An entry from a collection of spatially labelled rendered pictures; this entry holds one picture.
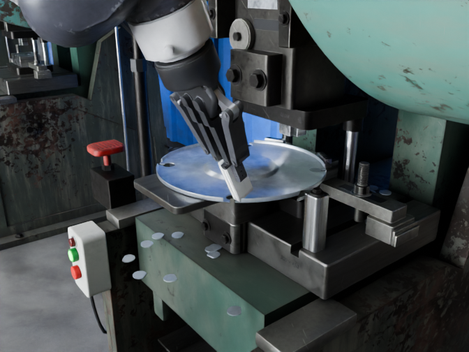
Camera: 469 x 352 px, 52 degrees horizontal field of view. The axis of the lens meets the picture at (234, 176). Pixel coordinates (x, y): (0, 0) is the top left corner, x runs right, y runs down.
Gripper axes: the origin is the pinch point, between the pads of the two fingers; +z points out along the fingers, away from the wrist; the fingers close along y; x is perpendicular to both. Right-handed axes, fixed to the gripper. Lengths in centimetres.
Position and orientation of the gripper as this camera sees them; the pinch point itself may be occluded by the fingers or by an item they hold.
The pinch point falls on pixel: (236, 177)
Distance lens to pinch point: 68.7
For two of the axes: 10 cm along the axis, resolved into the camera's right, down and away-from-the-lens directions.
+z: 3.2, 7.4, 5.9
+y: 6.4, 2.8, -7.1
